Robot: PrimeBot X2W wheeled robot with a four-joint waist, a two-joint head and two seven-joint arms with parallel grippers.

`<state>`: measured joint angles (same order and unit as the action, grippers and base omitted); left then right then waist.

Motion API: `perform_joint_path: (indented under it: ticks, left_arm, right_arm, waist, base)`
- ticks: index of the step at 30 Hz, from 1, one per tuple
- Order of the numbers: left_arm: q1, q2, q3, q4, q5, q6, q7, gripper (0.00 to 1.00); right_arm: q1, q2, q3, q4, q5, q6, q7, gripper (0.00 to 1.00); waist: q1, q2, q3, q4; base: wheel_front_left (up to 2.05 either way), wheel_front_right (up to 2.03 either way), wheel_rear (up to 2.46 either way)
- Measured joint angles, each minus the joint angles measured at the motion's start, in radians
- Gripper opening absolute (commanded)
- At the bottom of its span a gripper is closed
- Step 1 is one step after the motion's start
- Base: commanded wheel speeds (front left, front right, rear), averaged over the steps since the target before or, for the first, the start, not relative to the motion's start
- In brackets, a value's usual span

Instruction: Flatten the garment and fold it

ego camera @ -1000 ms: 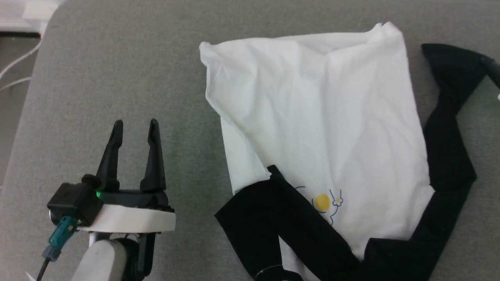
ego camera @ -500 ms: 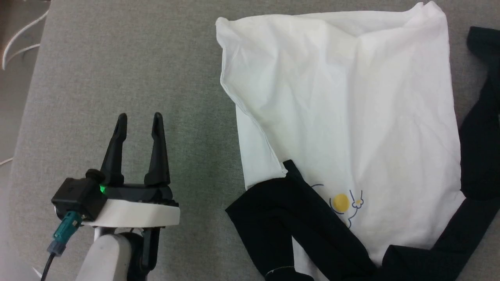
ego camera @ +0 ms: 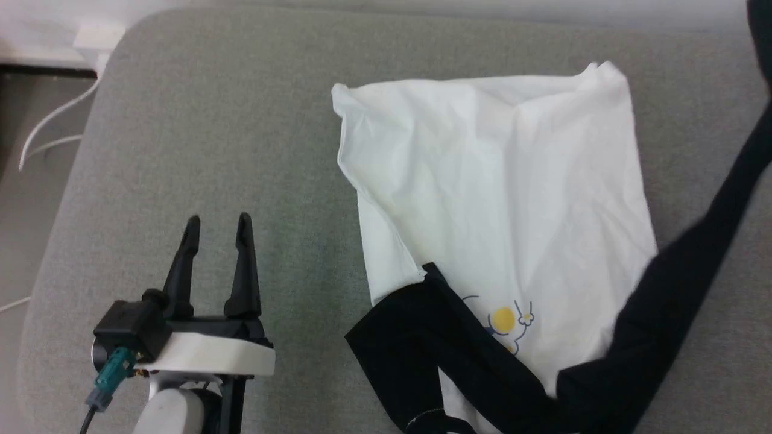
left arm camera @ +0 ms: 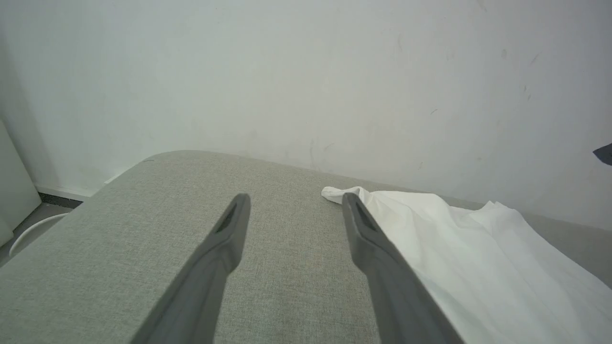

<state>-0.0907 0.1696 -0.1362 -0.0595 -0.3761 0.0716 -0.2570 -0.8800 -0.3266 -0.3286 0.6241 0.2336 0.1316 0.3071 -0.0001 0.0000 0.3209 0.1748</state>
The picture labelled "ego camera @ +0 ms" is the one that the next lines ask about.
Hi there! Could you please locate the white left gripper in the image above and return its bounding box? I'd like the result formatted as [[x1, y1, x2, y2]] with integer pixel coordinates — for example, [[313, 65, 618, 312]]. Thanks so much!
[[134, 212, 277, 434]]

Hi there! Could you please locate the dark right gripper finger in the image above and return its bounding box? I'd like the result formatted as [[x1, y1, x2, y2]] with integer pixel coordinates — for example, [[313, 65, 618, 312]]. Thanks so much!
[[747, 0, 772, 101]]

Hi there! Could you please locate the white shirt with black sleeves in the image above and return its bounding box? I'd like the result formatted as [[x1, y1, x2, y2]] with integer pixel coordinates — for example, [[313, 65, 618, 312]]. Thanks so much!
[[331, 60, 772, 434]]

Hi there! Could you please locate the grey fabric sofa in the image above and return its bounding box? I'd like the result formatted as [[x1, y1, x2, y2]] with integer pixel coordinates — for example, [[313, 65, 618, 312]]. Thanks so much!
[[17, 0, 772, 434]]

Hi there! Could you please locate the black skirting strip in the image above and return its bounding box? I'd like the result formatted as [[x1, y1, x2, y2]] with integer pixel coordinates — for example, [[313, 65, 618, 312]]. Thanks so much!
[[0, 63, 98, 78]]

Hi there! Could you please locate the teal plug black left cable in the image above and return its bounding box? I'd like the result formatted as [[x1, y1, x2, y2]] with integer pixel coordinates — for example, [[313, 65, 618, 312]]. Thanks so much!
[[78, 346, 139, 434]]

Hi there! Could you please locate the short white floor cable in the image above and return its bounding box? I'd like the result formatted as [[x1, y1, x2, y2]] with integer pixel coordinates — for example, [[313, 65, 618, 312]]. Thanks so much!
[[22, 134, 83, 162]]

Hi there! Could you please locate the long white floor cable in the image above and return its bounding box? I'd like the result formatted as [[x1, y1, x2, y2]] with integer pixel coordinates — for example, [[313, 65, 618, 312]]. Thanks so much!
[[19, 77, 101, 172]]

